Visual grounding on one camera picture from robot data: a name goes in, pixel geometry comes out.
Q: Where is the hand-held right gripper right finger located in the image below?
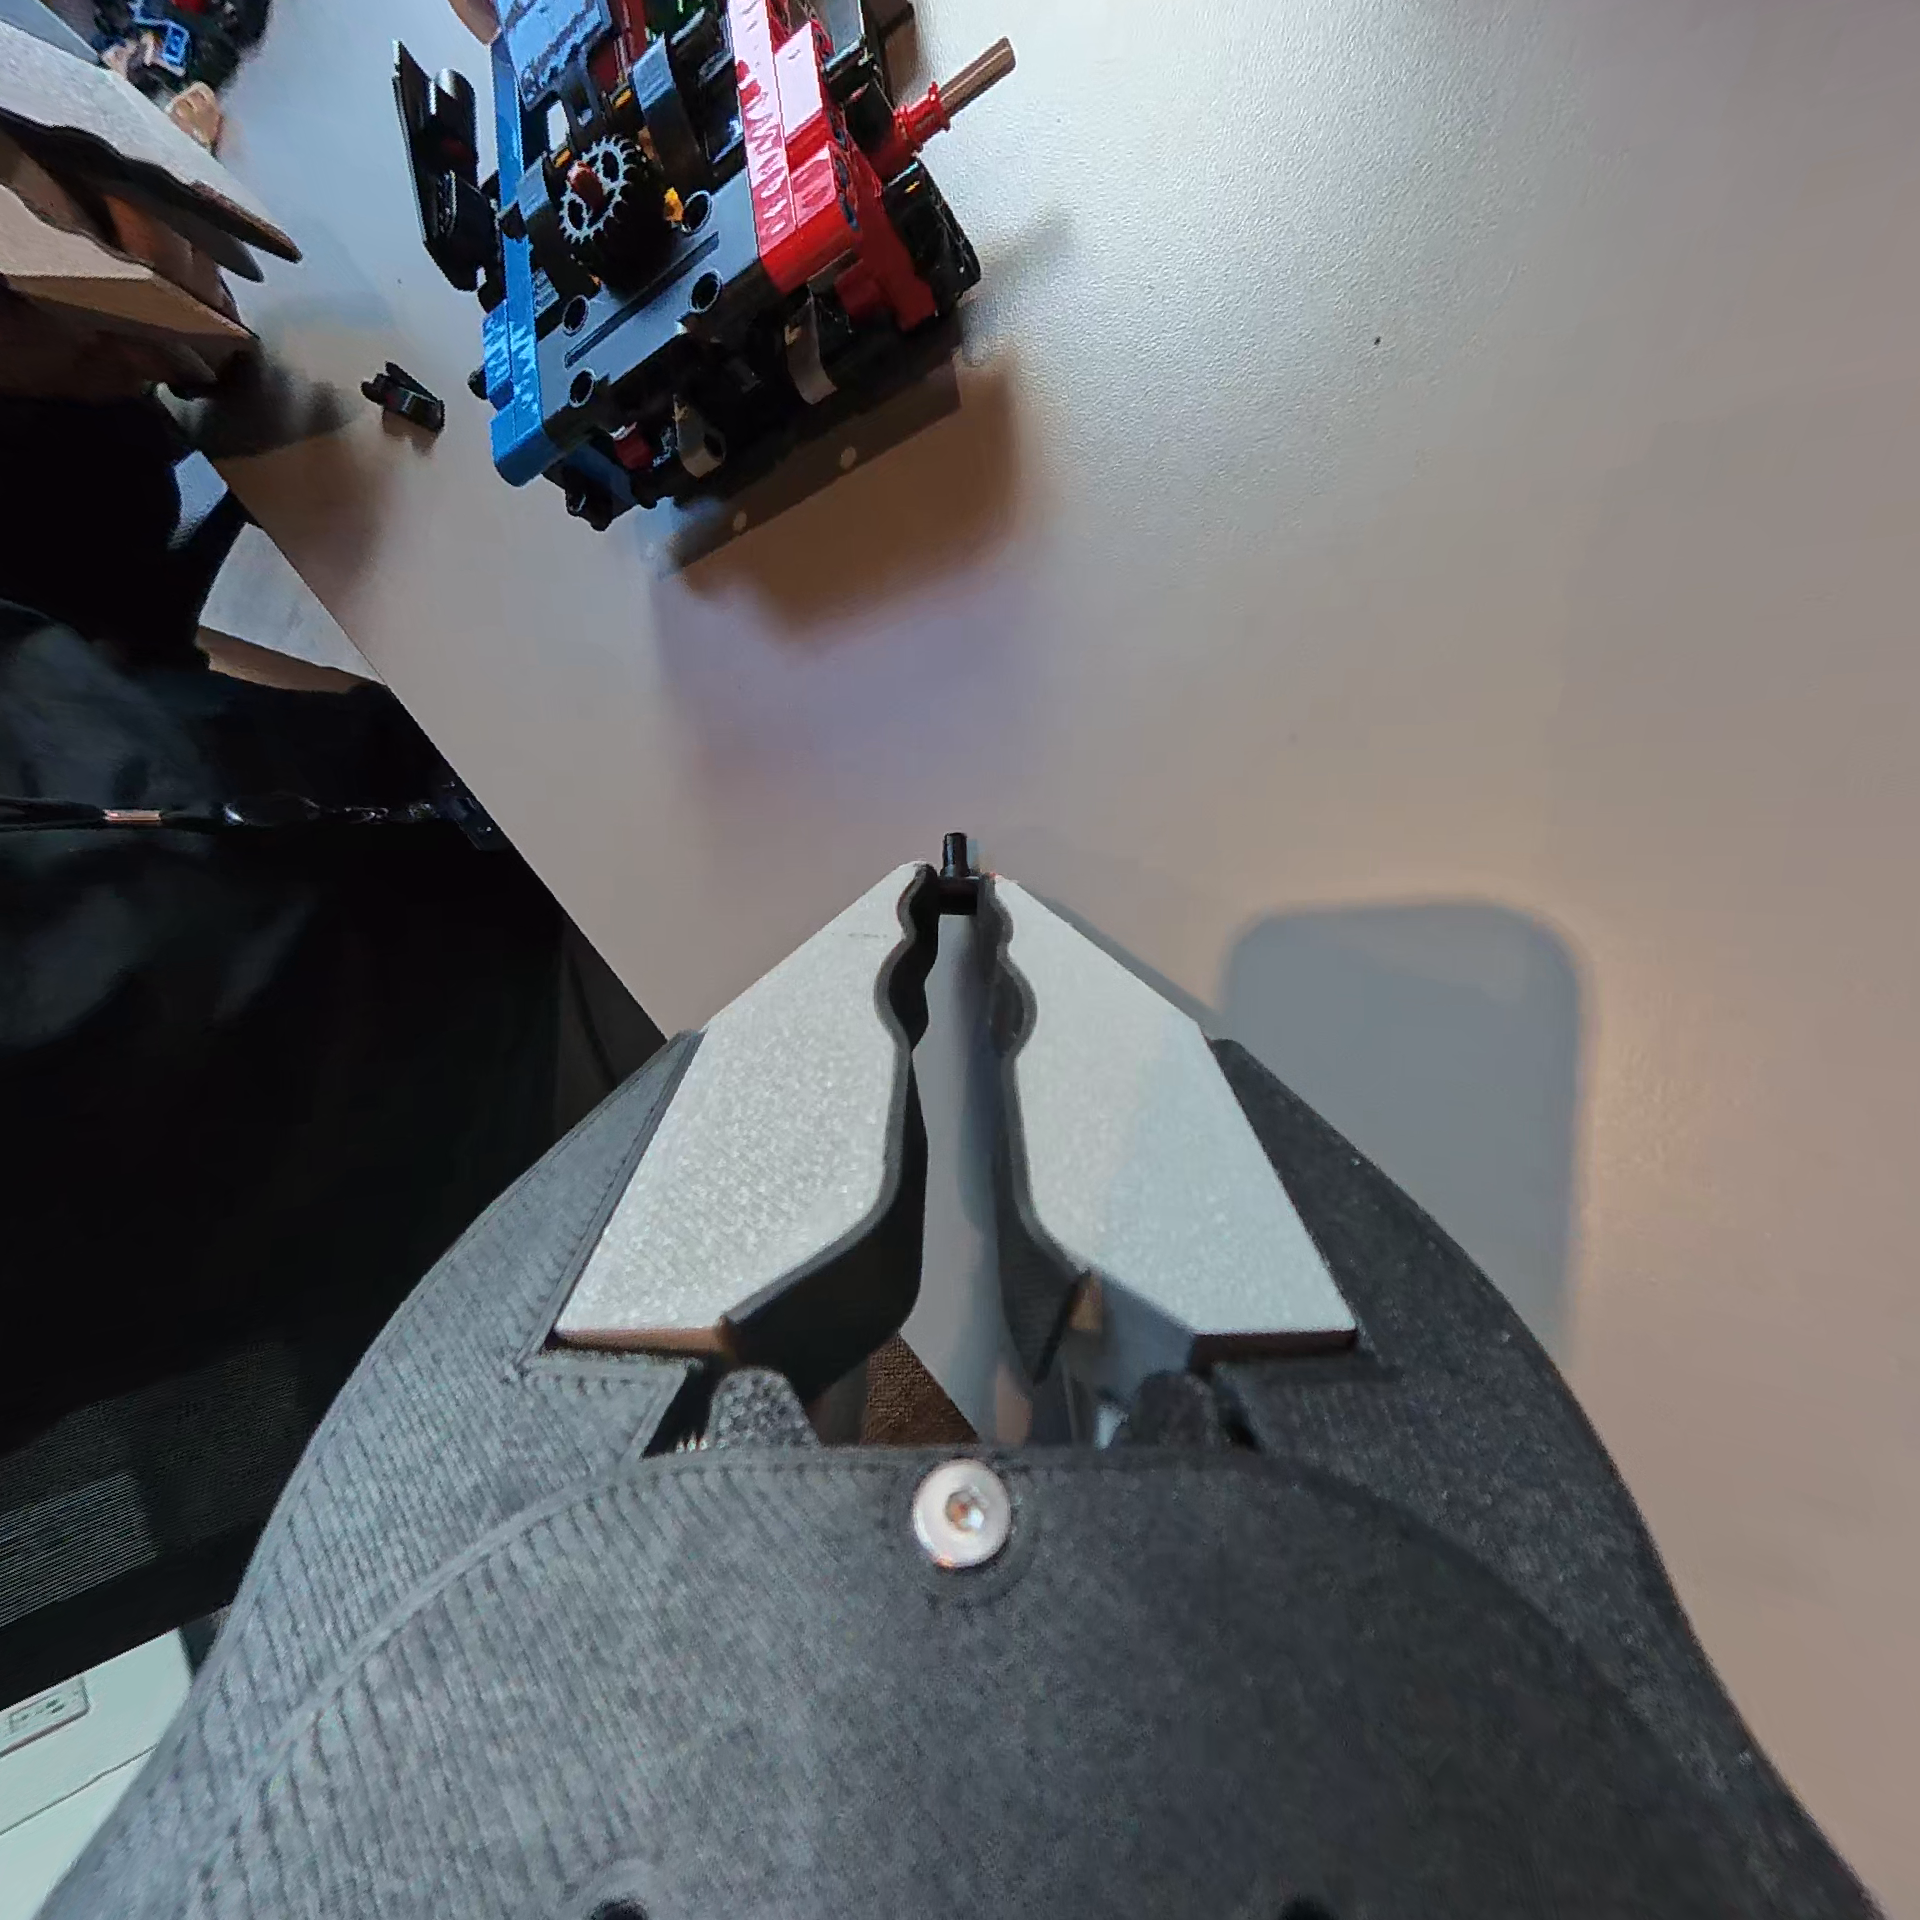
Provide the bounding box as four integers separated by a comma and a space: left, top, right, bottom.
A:
973, 874, 1361, 1398

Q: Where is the pile of loose toy bricks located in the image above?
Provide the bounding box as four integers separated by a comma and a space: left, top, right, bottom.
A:
95, 0, 276, 148

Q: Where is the toy brick car model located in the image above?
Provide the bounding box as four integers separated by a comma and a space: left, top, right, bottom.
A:
392, 0, 1021, 530

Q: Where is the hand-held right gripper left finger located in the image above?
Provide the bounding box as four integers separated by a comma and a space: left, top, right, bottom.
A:
554, 864, 942, 1412

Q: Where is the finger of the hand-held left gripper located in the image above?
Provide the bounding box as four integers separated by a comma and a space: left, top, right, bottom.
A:
0, 187, 257, 359
0, 22, 306, 283

